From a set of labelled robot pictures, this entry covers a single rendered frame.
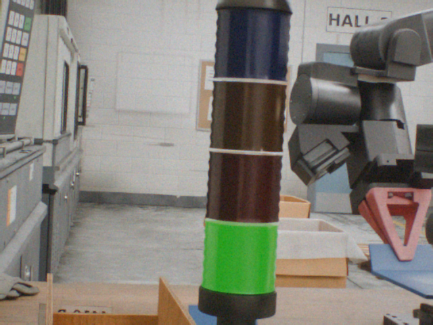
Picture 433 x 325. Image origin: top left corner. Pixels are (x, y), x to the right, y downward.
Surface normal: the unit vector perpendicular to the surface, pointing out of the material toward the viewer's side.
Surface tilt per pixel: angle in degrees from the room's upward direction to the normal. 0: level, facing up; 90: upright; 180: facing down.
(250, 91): 76
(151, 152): 90
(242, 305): 90
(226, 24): 104
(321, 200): 90
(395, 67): 90
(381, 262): 59
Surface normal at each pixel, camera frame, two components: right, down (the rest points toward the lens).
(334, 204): 0.12, 0.06
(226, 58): -0.71, 0.24
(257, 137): 0.25, -0.18
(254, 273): 0.34, 0.31
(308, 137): 0.18, -0.46
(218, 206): -0.69, -0.25
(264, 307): 0.66, 0.07
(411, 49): 0.34, 0.07
